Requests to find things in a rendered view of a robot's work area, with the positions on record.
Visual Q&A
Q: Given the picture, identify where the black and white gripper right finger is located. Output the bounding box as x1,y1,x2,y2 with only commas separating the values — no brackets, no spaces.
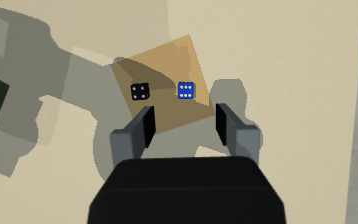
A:
216,103,260,167

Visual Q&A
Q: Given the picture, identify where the blue die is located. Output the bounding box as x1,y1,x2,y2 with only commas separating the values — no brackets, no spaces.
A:
178,82,194,99

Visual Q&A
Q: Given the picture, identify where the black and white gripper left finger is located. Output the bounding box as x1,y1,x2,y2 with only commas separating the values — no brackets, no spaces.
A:
109,106,156,168

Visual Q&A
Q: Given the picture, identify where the tan square mat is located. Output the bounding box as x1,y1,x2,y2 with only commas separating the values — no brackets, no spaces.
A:
111,35,216,135

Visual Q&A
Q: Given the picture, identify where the black die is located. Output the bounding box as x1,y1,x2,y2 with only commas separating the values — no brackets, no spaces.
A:
131,83,150,100

